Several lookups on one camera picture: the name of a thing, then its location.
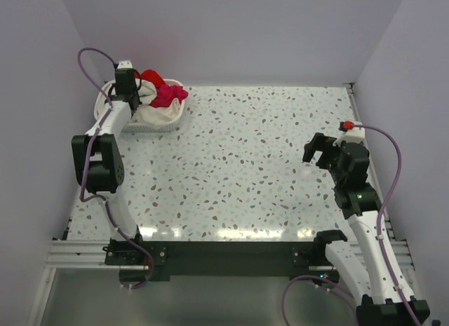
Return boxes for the white t shirt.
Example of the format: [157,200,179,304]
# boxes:
[131,79,186,127]

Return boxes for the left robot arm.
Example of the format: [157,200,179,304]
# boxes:
[71,62,145,264]

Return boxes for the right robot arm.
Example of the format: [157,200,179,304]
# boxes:
[302,130,430,325]

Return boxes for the red t shirt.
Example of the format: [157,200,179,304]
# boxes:
[134,69,166,88]

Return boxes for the white plastic laundry basket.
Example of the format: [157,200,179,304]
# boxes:
[93,79,187,133]

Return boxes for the magenta t shirt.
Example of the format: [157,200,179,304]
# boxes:
[150,84,189,108]

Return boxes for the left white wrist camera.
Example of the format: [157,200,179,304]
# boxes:
[116,60,134,69]

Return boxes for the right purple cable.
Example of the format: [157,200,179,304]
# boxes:
[363,125,422,326]

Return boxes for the purple cable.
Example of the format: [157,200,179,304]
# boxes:
[76,47,155,290]
[363,125,422,326]

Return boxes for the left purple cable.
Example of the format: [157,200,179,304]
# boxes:
[76,47,155,290]

